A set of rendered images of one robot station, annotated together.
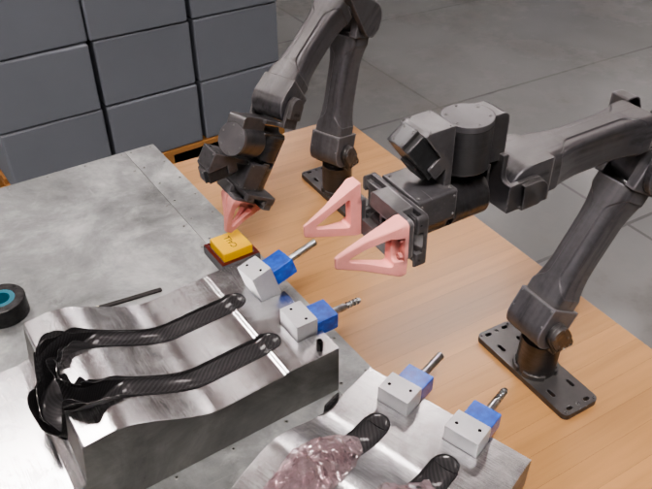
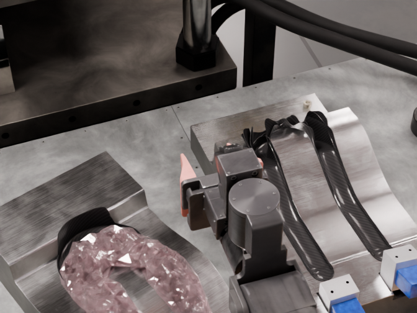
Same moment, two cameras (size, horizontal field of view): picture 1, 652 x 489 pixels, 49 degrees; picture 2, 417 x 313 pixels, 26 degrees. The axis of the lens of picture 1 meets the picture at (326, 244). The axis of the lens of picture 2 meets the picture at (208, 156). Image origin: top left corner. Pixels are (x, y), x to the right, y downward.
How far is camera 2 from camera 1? 1.19 m
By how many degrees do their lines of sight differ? 72
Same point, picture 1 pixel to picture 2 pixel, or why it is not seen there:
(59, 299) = not seen: outside the picture
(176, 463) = not seen: hidden behind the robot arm
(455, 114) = (259, 189)
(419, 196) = (213, 193)
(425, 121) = (240, 159)
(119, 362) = (298, 163)
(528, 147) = (283, 303)
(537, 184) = (233, 303)
